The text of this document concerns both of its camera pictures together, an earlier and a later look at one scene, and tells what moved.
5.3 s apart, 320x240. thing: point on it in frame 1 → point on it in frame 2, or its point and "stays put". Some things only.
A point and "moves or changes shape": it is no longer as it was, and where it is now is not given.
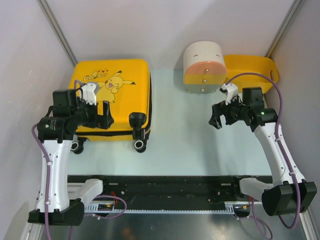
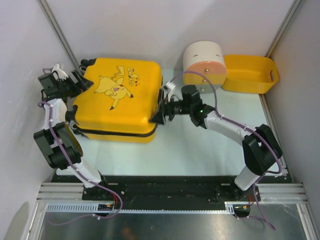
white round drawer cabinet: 204,67 stays put
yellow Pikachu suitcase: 126,84 moves or changes shape
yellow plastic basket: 236,64 stays put
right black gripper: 219,109 → 159,117
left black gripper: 99,121 → 83,84
